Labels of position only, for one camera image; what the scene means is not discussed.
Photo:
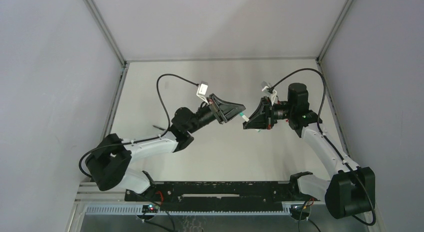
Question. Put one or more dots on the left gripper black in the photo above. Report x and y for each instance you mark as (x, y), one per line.
(216, 109)

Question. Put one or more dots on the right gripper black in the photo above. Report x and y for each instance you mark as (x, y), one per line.
(267, 112)

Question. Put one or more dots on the white pen teal end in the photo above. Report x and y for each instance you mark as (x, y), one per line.
(245, 118)

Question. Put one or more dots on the blue black pen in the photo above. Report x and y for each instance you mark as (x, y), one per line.
(159, 128)

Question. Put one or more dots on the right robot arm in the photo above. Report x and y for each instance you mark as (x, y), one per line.
(351, 188)

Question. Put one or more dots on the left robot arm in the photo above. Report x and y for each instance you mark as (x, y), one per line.
(109, 162)

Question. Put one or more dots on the small circuit board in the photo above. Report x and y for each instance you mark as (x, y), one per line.
(150, 209)

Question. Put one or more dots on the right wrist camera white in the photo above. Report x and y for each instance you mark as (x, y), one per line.
(268, 89)

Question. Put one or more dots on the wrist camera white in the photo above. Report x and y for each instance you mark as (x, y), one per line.
(202, 91)
(268, 89)

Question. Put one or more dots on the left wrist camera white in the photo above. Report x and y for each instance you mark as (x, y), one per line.
(202, 91)

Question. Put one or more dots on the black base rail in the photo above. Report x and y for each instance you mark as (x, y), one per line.
(221, 196)

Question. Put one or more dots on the aluminium frame rails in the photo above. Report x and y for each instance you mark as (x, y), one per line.
(107, 211)

